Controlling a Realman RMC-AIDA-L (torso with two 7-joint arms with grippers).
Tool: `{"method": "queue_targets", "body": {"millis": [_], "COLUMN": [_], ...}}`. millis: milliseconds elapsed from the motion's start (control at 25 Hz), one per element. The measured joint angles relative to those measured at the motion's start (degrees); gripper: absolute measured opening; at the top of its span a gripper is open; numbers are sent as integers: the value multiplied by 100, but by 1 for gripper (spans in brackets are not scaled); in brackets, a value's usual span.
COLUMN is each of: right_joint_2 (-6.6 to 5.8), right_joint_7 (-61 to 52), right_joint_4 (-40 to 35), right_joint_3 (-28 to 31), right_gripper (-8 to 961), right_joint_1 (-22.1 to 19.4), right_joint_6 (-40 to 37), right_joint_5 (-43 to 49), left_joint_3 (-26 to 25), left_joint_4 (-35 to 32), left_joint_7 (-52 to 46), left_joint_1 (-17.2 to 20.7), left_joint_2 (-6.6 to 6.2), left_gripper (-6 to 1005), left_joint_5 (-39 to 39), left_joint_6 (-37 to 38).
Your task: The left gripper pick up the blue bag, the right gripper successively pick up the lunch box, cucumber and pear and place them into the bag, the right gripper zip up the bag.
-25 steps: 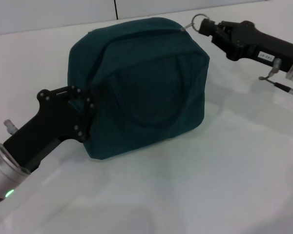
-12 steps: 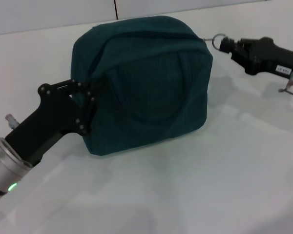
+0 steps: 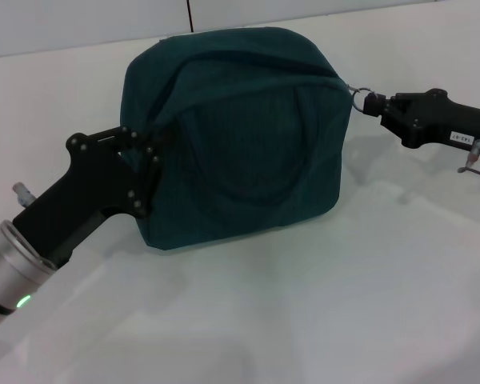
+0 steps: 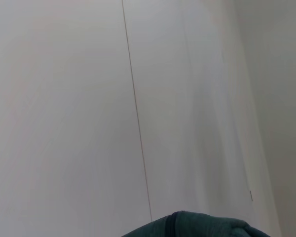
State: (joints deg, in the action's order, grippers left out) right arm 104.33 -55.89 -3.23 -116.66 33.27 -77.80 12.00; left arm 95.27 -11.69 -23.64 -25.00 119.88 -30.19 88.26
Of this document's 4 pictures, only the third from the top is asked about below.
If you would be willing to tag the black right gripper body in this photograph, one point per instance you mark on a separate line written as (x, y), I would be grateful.
(436, 120)

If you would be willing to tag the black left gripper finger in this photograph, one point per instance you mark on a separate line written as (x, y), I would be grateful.
(150, 180)
(124, 140)

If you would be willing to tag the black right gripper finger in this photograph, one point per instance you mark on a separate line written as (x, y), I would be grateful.
(388, 118)
(378, 101)

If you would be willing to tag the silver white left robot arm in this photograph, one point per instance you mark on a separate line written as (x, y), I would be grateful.
(8, 272)

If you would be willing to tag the dark teal fabric lunch bag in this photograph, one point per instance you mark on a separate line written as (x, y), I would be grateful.
(244, 140)

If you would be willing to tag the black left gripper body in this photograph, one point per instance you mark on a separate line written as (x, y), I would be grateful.
(84, 192)

